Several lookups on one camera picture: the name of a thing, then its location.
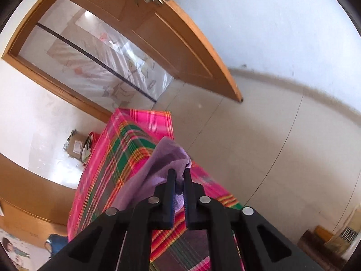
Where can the plastic sheet door curtain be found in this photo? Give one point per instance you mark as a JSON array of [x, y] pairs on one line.
[[81, 51]]

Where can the purple garment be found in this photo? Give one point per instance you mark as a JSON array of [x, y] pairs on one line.
[[178, 248]]

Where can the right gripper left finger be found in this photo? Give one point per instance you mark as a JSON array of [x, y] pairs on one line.
[[151, 214]]

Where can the blue printed bag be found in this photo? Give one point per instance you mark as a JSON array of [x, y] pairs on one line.
[[54, 243]]

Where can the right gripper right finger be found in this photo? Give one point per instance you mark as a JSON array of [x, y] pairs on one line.
[[205, 213]]

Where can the pink plaid table cloth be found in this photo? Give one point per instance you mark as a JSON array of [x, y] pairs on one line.
[[124, 146]]

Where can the red plastic crate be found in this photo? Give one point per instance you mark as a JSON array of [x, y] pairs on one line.
[[89, 146]]

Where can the wooden door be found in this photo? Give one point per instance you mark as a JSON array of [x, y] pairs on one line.
[[171, 38]]

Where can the cardboard box with label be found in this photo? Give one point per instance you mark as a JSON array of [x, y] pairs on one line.
[[75, 144]]

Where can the cartoon children wall poster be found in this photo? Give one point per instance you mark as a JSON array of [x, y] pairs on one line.
[[24, 255]]

